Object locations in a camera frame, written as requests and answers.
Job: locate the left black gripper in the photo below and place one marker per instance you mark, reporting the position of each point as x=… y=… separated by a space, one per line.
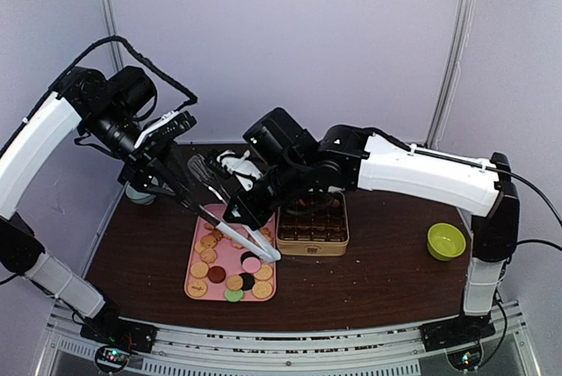
x=153 y=160

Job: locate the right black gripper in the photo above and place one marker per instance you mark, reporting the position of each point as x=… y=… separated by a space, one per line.
x=248 y=216

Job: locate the metal serving tongs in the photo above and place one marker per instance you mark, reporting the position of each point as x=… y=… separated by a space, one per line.
x=210 y=180

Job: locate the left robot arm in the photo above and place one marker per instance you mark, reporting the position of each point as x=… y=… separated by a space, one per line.
x=85 y=101

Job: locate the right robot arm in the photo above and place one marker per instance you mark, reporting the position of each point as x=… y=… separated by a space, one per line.
x=351 y=158

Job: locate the pale blue ceramic bowl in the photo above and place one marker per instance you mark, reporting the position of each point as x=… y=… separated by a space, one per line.
x=139 y=198

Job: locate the chocolate chip cookie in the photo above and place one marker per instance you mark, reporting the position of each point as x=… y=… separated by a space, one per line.
x=206 y=242

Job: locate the black sandwich cookie upper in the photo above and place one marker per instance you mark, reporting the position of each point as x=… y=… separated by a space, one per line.
x=246 y=255

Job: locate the black sandwich cookie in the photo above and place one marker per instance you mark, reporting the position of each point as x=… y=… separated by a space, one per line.
x=248 y=281
x=246 y=255

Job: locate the pink sandwich cookie lower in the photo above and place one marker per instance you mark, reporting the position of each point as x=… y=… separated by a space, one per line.
x=251 y=265

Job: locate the pink plastic tray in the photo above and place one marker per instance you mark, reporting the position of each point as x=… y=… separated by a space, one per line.
x=229 y=253

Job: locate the brown chocolate cookie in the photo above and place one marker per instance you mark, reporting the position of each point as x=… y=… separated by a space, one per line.
x=216 y=274

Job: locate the yellow dotted cookie middle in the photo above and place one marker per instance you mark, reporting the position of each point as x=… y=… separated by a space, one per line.
x=265 y=273

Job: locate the black sandwich cookie lower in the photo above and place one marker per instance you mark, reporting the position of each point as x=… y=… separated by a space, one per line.
x=248 y=281

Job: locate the gold cookie tin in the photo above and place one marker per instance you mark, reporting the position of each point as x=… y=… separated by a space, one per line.
x=314 y=226

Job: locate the yellow dotted cookie corner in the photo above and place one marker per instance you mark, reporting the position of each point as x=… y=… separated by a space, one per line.
x=262 y=290

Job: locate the green sandwich cookie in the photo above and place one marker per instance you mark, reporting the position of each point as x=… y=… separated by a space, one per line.
x=234 y=295

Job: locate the yellow cookie with pink sword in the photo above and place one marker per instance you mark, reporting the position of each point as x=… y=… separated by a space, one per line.
x=196 y=288

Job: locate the green plastic bowl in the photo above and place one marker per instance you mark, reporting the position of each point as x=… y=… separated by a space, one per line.
x=445 y=242

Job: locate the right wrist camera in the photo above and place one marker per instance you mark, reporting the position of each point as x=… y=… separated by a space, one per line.
x=230 y=164

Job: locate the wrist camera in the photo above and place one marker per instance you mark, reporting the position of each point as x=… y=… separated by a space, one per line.
x=230 y=164
x=168 y=123

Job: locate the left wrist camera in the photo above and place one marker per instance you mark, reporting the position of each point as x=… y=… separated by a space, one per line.
x=168 y=123

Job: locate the front aluminium rail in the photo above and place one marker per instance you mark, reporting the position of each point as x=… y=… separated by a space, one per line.
x=389 y=350

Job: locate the left aluminium frame post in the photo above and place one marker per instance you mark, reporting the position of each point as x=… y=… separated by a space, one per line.
x=112 y=30

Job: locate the aluminium frame post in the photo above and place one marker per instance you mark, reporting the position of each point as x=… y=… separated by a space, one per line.
x=112 y=30
x=451 y=73

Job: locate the right aluminium frame post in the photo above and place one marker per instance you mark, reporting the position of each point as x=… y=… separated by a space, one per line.
x=451 y=73

